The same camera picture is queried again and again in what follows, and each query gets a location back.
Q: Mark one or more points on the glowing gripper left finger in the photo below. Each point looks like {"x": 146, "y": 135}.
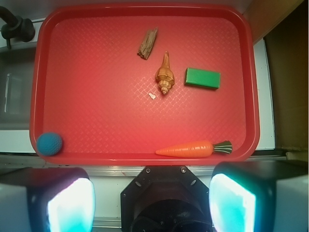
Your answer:
{"x": 46, "y": 200}

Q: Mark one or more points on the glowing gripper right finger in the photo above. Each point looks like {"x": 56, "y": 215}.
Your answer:
{"x": 260, "y": 196}

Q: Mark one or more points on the brown wood chip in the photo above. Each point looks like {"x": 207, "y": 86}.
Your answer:
{"x": 147, "y": 44}

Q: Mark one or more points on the blue dimpled ball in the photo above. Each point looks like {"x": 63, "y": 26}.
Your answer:
{"x": 49, "y": 144}

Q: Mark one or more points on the orange toy carrot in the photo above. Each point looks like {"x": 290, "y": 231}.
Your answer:
{"x": 196, "y": 149}

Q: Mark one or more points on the green rectangular block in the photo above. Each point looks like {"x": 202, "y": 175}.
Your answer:
{"x": 202, "y": 78}

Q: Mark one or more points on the small white shell fragment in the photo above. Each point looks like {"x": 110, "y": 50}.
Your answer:
{"x": 152, "y": 96}

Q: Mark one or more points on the red plastic tray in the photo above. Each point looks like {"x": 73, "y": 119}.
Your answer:
{"x": 91, "y": 87}

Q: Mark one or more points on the brown spiral seashell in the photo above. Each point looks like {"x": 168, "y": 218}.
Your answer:
{"x": 164, "y": 75}

